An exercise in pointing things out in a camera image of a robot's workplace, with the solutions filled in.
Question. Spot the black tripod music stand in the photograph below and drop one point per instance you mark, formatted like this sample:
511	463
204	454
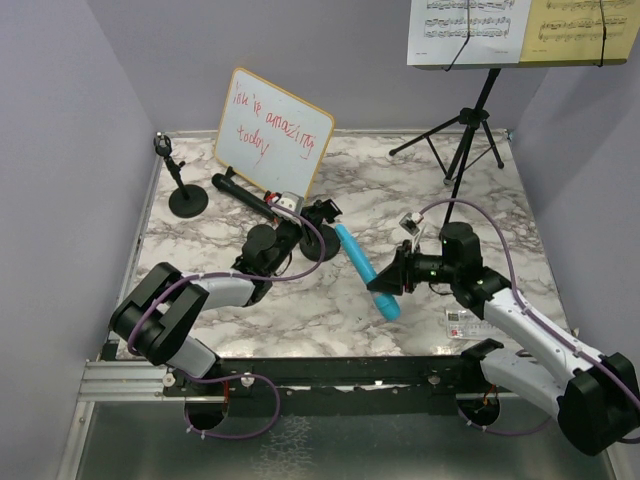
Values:
472	118

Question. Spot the yellow-framed whiteboard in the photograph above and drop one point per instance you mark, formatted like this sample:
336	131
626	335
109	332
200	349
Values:
270	137

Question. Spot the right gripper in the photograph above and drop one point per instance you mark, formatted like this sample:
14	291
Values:
400	274

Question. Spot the white sheet music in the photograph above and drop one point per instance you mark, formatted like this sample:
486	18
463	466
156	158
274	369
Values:
460	33

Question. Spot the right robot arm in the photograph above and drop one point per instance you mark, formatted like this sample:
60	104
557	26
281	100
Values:
594	398

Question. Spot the black microphone stand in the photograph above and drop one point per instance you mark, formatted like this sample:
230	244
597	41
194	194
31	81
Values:
187	200
331	246

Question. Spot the yellow sheet music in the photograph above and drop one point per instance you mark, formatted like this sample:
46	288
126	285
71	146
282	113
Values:
572	32

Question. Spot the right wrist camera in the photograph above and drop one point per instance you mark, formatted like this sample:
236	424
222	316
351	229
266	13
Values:
413	223

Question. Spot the clear ruler set packet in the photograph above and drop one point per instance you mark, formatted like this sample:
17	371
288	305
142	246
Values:
464	325

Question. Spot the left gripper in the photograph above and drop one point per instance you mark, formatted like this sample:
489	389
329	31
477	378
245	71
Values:
313	217

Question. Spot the blue-headed microphone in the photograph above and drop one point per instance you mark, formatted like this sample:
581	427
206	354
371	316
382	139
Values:
385	303

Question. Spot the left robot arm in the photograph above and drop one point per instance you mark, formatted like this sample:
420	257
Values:
156	318

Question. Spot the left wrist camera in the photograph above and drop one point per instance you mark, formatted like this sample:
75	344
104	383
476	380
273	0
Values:
285	203

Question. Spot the aluminium frame rail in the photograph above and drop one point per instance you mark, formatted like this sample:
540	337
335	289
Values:
121	381

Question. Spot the black microphone orange tip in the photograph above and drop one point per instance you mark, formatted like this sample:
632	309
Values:
224	183

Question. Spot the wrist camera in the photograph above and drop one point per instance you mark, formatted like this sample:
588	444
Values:
413	223
285	203

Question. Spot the black mounting rail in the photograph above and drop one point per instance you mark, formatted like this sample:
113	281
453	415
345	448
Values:
340	386

